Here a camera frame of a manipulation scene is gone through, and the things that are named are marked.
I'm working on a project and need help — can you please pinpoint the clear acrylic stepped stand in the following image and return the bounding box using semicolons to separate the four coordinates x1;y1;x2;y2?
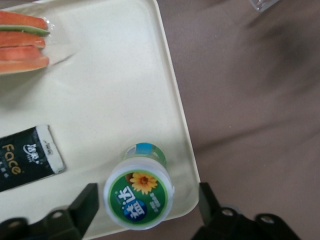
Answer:
248;0;280;13

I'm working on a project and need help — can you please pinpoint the black tissue pack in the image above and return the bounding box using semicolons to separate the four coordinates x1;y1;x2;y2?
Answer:
0;124;65;193

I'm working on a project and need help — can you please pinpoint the cream plastic tray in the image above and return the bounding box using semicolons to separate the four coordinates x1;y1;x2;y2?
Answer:
0;0;201;240

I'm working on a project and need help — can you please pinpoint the green gum bottle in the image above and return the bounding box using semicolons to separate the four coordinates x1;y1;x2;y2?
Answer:
103;142;175;230

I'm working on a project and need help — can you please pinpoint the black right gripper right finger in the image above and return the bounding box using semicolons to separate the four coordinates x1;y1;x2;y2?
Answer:
191;182;301;240

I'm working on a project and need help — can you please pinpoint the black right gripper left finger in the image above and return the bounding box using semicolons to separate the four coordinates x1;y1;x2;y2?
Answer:
0;183;100;240

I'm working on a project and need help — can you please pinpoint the wrapped triangle sandwich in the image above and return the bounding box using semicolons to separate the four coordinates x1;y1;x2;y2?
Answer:
0;9;73;77

